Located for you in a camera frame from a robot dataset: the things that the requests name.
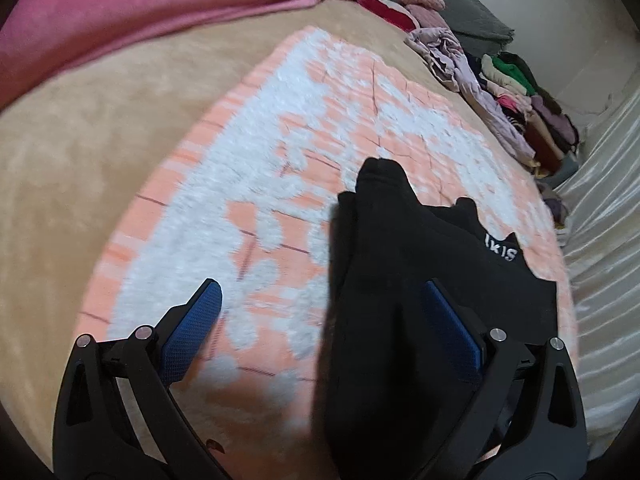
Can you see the red garment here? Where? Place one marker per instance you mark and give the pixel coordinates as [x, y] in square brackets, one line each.
[392, 14]

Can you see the lilac crumpled garment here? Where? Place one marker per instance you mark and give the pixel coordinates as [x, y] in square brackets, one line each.
[444, 57]

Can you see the peach white plaid blanket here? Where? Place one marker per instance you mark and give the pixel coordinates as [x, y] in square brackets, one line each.
[246, 198]

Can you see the beige bed sheet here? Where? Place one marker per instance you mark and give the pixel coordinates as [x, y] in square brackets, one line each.
[77, 149]

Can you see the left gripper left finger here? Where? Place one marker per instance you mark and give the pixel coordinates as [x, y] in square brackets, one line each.
[93, 437]

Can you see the white satin curtain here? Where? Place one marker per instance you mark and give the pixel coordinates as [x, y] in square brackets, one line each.
[602, 260]

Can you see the black orange sweater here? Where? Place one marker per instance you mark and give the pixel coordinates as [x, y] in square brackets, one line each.
[394, 396]

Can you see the pile of folded clothes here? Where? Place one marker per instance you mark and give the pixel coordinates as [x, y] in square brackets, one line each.
[532, 112]

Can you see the bag with clothes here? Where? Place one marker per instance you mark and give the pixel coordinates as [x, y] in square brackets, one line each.
[559, 212]

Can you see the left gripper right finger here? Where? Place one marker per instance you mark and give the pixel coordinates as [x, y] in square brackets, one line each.
[525, 419]

